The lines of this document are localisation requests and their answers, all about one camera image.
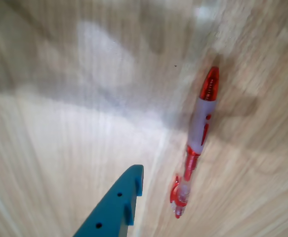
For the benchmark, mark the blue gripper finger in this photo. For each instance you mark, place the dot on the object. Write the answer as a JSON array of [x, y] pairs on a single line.
[[114, 209]]

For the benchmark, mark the red pen white grip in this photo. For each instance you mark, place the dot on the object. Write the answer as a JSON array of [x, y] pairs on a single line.
[[204, 118]]

